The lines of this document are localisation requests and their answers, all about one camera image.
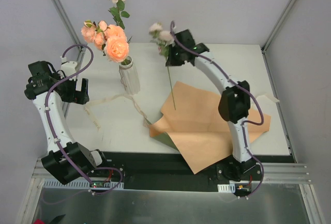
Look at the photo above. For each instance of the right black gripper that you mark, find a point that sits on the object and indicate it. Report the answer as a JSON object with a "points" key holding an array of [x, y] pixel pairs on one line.
{"points": [[174, 57]]}

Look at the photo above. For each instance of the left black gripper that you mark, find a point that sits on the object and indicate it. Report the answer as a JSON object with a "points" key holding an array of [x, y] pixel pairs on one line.
{"points": [[78, 92]]}

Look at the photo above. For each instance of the pink flower bouquet green leaves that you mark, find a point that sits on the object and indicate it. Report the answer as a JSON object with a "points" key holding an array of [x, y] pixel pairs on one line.
{"points": [[162, 38]]}

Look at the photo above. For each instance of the orange wrapping paper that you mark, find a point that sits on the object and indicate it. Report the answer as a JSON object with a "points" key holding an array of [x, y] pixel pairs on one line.
{"points": [[191, 119]]}

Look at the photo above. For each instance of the green wrapping paper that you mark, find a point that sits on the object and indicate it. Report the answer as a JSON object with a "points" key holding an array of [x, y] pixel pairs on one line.
{"points": [[160, 136]]}

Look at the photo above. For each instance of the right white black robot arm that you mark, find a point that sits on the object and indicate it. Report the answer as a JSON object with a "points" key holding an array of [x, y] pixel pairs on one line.
{"points": [[234, 104]]}

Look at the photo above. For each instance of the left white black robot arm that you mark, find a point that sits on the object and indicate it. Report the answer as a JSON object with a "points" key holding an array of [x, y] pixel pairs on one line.
{"points": [[66, 159]]}

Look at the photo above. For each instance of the white ribbed ceramic vase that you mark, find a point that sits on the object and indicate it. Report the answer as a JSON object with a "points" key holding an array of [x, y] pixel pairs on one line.
{"points": [[129, 76]]}

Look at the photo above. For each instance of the left white cable duct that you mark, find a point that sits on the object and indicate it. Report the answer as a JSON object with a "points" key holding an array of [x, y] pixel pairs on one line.
{"points": [[82, 184]]}

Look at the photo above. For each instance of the white cable duct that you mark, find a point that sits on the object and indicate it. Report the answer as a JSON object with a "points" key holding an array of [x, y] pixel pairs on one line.
{"points": [[82, 184], [226, 188]]}

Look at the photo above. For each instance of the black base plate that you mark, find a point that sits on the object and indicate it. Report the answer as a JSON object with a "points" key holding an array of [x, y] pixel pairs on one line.
{"points": [[156, 171]]}

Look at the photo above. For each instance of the left aluminium frame post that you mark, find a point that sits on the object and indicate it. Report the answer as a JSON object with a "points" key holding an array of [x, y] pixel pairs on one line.
{"points": [[66, 21]]}

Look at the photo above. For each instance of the aluminium frame post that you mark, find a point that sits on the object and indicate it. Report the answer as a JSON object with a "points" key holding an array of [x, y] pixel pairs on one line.
{"points": [[66, 21], [277, 27]]}

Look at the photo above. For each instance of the right white cable duct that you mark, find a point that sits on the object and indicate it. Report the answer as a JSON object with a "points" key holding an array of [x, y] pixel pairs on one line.
{"points": [[226, 188]]}

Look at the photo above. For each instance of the right aluminium frame post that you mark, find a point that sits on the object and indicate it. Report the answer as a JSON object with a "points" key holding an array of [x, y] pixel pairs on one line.
{"points": [[277, 27]]}

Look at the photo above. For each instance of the aluminium front rail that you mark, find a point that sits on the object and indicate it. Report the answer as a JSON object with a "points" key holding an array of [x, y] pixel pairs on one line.
{"points": [[286, 173]]}

